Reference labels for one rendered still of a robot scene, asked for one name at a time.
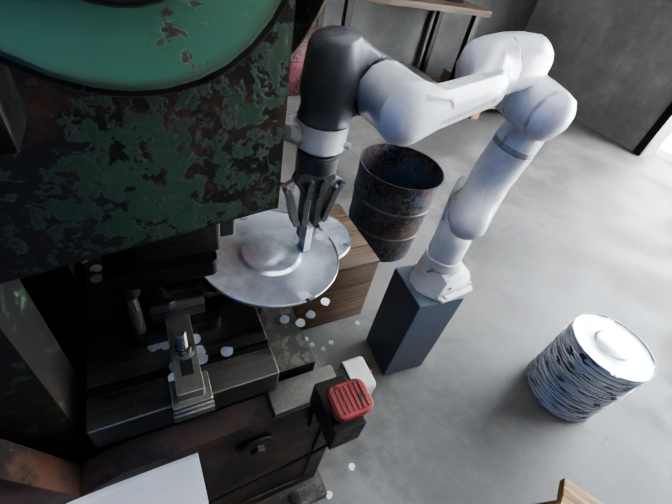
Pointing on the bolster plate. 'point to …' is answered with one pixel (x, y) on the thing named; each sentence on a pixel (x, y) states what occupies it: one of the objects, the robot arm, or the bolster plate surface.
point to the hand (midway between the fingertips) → (305, 235)
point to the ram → (184, 243)
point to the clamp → (187, 372)
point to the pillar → (135, 316)
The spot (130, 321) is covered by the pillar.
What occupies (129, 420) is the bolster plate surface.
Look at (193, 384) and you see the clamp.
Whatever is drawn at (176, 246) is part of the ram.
